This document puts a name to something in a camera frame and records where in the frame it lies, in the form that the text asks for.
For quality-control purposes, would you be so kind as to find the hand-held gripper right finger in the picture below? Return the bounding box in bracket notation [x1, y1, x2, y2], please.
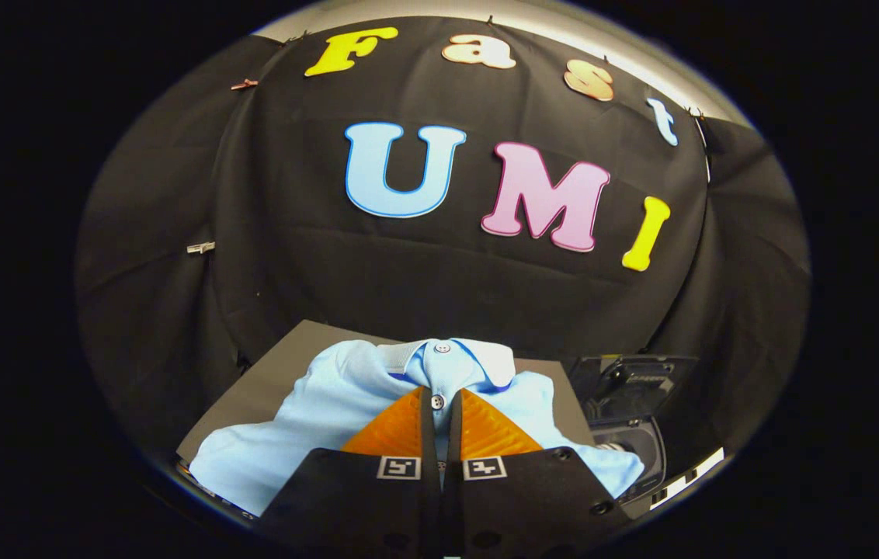
[441, 387, 632, 559]

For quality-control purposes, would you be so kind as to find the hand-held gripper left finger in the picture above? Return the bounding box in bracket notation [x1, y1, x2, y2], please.
[252, 387, 441, 559]

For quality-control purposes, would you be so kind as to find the light blue polo shirt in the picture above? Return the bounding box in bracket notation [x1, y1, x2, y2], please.
[189, 338, 646, 517]

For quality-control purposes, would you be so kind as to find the grey top-load washing machine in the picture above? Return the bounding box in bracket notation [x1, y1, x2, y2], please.
[570, 353, 700, 507]

